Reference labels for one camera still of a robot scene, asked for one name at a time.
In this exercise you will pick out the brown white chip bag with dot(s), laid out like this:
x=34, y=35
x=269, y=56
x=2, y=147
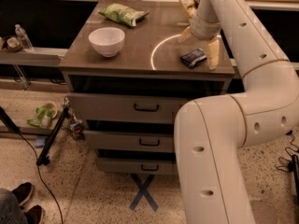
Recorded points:
x=189, y=7

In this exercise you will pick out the clear plastic water bottle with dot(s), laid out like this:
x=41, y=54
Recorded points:
x=23, y=37

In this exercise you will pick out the green white cloth bundle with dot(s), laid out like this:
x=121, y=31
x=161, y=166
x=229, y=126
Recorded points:
x=45, y=114

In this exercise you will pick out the blue tape cross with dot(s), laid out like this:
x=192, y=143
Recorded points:
x=143, y=192

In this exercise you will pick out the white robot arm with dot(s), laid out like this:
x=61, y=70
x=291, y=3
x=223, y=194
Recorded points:
x=210, y=130

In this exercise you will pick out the green jalapeno chip bag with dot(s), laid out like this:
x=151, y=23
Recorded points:
x=123, y=14

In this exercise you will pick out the lower dark shoe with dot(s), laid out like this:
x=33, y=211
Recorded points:
x=35, y=215

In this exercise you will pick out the upper dark shoe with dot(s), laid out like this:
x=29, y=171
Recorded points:
x=23, y=193

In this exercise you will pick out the dark shoe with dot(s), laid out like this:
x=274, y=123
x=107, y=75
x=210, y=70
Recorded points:
x=35, y=215
x=23, y=193

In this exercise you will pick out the blue rxbar blueberry wrapper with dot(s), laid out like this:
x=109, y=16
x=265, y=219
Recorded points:
x=192, y=58

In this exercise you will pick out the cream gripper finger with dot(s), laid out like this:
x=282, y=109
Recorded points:
x=213, y=53
x=187, y=33

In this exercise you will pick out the small can on floor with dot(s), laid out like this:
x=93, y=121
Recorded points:
x=76, y=127

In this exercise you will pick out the white ceramic bowl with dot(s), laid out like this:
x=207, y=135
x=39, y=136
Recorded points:
x=107, y=41

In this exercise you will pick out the middle grey drawer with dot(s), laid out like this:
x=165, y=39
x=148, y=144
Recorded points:
x=146, y=142

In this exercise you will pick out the top grey drawer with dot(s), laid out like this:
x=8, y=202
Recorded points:
x=108, y=107

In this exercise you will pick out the small cup on tray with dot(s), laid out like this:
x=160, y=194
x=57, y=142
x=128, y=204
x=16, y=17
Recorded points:
x=13, y=43

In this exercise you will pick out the black tripod leg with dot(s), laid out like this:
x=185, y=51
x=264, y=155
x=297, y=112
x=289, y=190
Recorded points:
x=43, y=158

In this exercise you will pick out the grey drawer cabinet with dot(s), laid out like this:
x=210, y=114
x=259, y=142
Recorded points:
x=149, y=64

